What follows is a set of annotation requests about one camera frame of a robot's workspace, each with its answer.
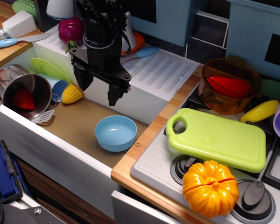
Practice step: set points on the white salt shaker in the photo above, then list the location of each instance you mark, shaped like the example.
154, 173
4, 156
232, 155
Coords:
18, 25

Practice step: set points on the red toy pepper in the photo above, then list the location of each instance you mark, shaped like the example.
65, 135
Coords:
230, 87

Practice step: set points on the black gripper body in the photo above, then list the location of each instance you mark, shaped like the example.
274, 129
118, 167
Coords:
102, 62

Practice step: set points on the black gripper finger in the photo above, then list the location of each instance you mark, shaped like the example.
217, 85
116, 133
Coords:
83, 77
116, 92

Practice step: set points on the blue storage bin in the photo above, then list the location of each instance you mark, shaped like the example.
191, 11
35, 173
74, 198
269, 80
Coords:
168, 20
254, 34

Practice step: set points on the grey stove knob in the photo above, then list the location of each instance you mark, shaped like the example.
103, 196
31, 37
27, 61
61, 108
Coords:
255, 205
180, 166

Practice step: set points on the stainless steel pot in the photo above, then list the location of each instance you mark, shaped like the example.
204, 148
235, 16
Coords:
14, 78

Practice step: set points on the orange toy pumpkin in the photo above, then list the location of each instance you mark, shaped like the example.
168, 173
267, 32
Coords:
210, 189

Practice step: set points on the purple toy onion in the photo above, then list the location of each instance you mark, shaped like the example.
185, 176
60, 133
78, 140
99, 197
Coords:
71, 30

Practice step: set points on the white slotted spatula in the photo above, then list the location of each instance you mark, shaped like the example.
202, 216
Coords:
45, 116

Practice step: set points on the light green plastic plate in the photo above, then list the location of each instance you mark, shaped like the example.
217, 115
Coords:
44, 67

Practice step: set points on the green sponge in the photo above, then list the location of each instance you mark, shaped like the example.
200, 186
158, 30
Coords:
270, 88

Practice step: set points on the yellow toy corn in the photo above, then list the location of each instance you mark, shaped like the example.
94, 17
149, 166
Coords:
71, 94

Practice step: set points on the green plastic cutting board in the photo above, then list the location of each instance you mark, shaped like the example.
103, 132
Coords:
210, 137

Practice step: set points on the red toy strawberry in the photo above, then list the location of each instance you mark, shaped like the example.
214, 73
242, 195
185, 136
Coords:
24, 99

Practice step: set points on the light blue plastic cup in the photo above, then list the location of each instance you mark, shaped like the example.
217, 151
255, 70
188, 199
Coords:
57, 85

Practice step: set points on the blue handled utensil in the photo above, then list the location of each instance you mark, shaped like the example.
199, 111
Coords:
141, 53

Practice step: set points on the white drainboard block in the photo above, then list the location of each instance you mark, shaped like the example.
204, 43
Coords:
155, 78

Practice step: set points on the blue handled silver knife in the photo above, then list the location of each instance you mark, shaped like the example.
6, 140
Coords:
13, 41

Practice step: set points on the orange toy vegetable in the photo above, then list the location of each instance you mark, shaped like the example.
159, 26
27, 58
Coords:
139, 41

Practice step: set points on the green toy vegetable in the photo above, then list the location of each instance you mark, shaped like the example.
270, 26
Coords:
26, 5

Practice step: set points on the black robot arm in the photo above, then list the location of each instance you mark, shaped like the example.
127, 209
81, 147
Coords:
104, 24

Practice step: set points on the light blue plastic bowl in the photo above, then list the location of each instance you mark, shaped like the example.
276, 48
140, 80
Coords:
116, 133

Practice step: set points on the yellow toy banana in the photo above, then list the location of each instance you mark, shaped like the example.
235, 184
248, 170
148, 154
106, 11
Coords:
261, 112

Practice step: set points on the white sink faucet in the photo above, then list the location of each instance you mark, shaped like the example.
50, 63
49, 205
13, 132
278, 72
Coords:
129, 35

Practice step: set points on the transparent brown plastic pot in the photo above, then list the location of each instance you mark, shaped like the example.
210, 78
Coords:
232, 67

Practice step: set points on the blue clamp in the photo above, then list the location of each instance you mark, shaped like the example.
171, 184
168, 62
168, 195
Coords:
10, 186

